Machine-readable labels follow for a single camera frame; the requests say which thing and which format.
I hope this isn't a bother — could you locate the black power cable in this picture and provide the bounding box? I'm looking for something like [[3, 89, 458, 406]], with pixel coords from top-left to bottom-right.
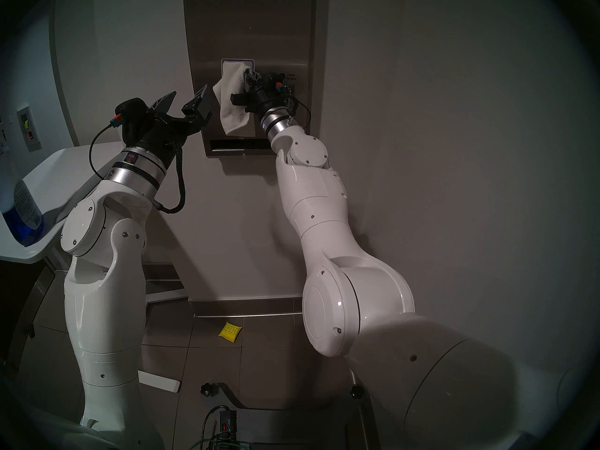
[[201, 405, 230, 450]]

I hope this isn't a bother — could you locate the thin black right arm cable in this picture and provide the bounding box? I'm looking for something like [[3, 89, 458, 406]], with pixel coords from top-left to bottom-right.
[[284, 86, 311, 131]]

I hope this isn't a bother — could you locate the white blue-bordered label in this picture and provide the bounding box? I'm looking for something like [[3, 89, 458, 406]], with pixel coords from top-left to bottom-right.
[[221, 58, 256, 75]]

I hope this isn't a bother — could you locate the dark robot base platform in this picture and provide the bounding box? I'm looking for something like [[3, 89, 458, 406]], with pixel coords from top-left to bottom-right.
[[218, 383, 371, 450]]

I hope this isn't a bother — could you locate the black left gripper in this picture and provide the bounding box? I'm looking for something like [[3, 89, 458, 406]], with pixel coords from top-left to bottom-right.
[[126, 83, 213, 164]]

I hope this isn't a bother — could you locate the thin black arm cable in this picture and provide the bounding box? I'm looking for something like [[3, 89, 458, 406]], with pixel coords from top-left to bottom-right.
[[88, 123, 118, 182], [284, 86, 311, 131]]

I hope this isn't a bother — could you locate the stainless steel wall dispenser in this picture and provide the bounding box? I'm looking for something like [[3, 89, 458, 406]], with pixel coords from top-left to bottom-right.
[[183, 0, 330, 158]]

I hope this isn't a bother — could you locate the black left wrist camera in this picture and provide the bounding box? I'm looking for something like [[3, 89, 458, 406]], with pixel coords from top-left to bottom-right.
[[115, 97, 148, 143]]

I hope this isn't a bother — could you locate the braided black right arm cable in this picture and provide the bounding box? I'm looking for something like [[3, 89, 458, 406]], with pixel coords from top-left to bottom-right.
[[279, 92, 300, 119]]

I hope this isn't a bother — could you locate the green cable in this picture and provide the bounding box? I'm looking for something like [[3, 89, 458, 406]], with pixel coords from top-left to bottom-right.
[[190, 435, 249, 450]]

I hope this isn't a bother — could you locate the yellow sponge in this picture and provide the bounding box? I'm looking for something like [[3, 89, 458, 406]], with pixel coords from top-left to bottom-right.
[[218, 321, 243, 344]]

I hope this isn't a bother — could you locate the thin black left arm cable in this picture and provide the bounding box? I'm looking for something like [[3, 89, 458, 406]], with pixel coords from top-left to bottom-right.
[[88, 123, 118, 182]]

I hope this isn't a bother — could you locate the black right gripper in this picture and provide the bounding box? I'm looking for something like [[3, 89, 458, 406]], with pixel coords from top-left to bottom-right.
[[231, 69, 287, 113]]

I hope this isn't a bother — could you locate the grey wall outlet plate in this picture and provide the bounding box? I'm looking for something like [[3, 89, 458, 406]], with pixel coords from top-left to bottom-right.
[[16, 106, 43, 152]]

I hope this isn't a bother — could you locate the braided black arm cable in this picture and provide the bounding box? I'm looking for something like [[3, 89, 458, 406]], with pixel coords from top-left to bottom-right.
[[152, 142, 187, 214], [279, 92, 300, 119]]

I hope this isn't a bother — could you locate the blue liquid spray bottle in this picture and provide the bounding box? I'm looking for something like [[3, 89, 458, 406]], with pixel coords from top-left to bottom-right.
[[0, 121, 45, 247]]

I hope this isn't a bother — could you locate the braided black left arm cable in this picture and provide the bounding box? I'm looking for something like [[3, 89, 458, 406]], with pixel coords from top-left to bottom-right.
[[152, 142, 187, 214]]

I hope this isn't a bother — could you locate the black power box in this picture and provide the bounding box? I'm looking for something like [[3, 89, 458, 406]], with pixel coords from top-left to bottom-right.
[[219, 409, 237, 441]]

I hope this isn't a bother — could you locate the white terry cloth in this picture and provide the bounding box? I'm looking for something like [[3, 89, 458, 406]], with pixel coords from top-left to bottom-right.
[[212, 63, 257, 136]]

